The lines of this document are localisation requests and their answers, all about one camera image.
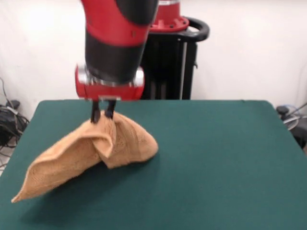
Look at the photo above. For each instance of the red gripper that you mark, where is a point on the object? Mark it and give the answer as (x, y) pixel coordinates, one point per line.
(108, 92)

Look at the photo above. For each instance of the tan terry towel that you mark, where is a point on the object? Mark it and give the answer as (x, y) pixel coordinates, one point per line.
(84, 155)

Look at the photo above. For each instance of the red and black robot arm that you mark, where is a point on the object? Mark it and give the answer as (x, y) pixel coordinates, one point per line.
(115, 36)

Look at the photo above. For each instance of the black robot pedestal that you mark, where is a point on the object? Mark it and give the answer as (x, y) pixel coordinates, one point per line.
(172, 72)

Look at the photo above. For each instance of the dark green table cloth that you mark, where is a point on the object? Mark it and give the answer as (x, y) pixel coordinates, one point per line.
(216, 167)

